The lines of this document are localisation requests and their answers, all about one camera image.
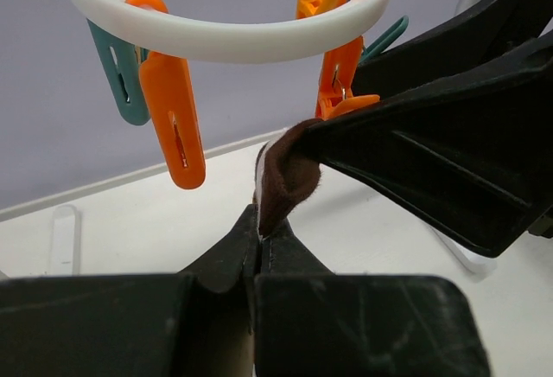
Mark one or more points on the teal clothes peg right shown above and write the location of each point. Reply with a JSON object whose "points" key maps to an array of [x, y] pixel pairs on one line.
{"points": [[385, 40]]}

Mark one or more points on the white clothes rack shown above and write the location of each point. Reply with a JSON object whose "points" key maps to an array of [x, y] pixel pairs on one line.
{"points": [[59, 130]]}

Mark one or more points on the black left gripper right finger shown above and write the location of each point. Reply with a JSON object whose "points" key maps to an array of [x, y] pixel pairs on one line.
{"points": [[312, 322]]}

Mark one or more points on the teal clothes peg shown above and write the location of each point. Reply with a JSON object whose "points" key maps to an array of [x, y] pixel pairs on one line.
{"points": [[121, 67], [385, 40]]}

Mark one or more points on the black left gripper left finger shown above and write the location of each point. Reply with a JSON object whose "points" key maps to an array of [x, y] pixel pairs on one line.
{"points": [[195, 322]]}

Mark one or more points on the orange clothes peg right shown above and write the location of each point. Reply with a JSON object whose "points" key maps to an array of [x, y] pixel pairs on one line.
{"points": [[335, 96]]}

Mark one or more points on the orange brown sock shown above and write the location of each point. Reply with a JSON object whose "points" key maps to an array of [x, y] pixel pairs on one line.
{"points": [[284, 177]]}

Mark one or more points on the orange clothes peg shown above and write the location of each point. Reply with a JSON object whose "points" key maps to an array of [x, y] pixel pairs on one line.
{"points": [[169, 96], [335, 96]]}

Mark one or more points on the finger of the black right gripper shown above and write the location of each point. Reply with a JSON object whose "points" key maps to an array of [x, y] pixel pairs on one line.
{"points": [[482, 33], [470, 154]]}

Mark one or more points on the white clip hanger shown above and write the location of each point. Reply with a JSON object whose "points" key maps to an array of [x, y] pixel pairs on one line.
{"points": [[230, 42]]}

